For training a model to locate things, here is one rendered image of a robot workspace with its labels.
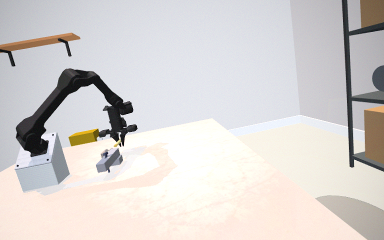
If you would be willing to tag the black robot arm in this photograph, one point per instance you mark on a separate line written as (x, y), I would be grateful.
(31, 129)

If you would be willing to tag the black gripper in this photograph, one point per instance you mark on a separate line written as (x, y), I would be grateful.
(116, 128)

